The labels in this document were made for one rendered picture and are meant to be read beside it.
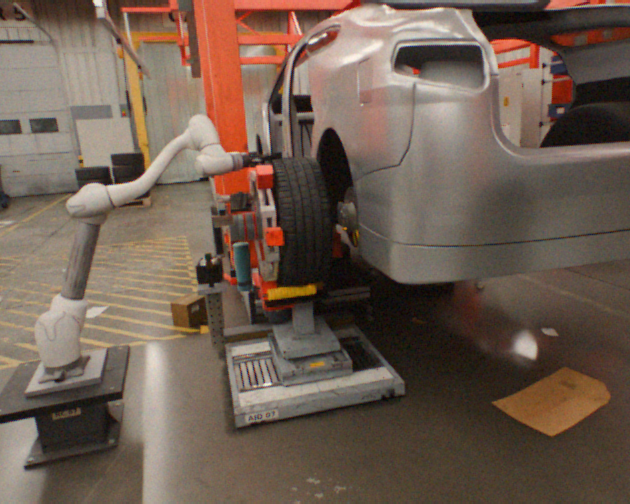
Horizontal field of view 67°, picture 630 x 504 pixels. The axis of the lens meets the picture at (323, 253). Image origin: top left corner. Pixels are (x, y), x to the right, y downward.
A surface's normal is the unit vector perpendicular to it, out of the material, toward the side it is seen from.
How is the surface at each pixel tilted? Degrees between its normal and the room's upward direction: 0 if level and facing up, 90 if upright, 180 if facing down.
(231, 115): 90
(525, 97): 90
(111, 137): 90
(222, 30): 90
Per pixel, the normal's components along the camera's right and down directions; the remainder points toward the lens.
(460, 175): -0.27, 0.26
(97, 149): 0.31, 0.22
